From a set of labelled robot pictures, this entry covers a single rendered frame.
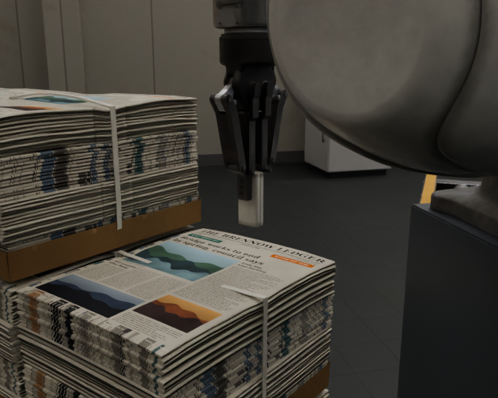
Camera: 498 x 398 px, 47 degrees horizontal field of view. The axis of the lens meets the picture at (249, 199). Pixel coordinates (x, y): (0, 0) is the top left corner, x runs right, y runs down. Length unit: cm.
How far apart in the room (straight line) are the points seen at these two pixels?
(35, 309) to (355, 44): 65
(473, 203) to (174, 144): 60
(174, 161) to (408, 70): 79
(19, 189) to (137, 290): 21
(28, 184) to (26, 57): 499
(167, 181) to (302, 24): 75
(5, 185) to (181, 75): 503
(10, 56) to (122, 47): 101
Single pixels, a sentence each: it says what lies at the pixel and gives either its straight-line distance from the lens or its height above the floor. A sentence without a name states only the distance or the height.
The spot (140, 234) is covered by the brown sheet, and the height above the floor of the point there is 85.
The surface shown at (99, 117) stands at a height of 105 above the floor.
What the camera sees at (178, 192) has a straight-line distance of 101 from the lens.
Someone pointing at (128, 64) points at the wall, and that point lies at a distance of 575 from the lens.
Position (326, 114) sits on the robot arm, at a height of 111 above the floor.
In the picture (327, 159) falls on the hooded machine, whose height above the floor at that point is 18.
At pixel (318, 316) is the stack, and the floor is 75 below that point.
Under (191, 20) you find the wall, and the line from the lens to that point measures 581.
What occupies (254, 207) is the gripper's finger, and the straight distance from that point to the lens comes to 72.
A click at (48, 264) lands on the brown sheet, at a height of 85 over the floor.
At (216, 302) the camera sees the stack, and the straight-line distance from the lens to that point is 75.
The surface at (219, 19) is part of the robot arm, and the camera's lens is 68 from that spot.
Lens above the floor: 114
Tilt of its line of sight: 14 degrees down
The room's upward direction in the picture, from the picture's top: straight up
